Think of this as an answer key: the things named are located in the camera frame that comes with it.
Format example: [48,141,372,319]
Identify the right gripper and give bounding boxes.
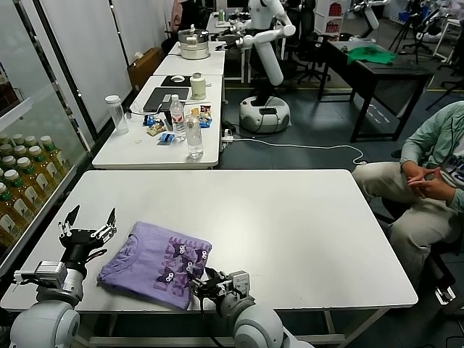
[188,266,233,299]

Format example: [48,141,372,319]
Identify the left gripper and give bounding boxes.
[57,204,117,270]

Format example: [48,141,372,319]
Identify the purple t-shirt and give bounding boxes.
[96,220,213,311]

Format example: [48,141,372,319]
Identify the seated person right hand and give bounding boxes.
[407,168,436,189]

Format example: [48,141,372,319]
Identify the seated person left hand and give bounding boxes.
[415,169,457,201]

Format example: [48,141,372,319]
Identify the white desk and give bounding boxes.
[91,75,223,170]
[152,50,226,77]

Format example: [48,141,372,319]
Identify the clear jar white lid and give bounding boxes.
[104,95,130,136]

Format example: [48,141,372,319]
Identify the water bottle red label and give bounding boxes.
[169,94,186,142]

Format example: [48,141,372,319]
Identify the large clear water bottle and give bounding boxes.
[185,108,204,160]

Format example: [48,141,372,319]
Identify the dark grey laptop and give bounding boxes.
[142,87,190,113]

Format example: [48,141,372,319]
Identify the glass door display fridge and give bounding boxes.
[0,0,101,276]

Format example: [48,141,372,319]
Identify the cardboard box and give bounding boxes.
[126,47,167,92]

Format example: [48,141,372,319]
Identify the black mouse pad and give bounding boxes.
[160,75,192,87]

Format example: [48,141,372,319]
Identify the cream canister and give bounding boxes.
[190,72,212,101]

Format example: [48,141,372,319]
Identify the steel steamer pot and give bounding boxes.
[176,24,211,61]

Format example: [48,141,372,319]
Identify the person in pink top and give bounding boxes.
[169,0,186,33]

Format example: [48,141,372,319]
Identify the white humanoid robot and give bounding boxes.
[215,0,295,135]

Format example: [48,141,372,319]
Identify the black swivel chair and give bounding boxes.
[373,150,464,309]

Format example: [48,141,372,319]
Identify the black office chair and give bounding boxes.
[284,0,333,86]

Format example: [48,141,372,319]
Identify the seated person green jacket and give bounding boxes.
[351,101,464,287]

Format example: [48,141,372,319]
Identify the green cloth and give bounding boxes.
[346,46,398,67]

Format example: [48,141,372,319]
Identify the black table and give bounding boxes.
[318,39,434,143]

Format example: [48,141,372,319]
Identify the white shelf red items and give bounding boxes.
[313,0,345,41]

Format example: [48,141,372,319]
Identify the black tripod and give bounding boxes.
[389,0,423,65]

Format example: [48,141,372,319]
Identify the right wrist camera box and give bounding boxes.
[230,270,252,297]

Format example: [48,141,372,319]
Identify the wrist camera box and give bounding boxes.
[230,270,252,297]
[34,260,68,288]

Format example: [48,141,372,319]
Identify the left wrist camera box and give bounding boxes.
[34,260,68,288]

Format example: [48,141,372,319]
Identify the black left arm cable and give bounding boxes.
[14,270,38,288]

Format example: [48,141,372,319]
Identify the white charging cable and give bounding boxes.
[128,100,171,117]

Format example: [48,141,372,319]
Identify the white floor cable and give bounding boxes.
[231,136,369,168]

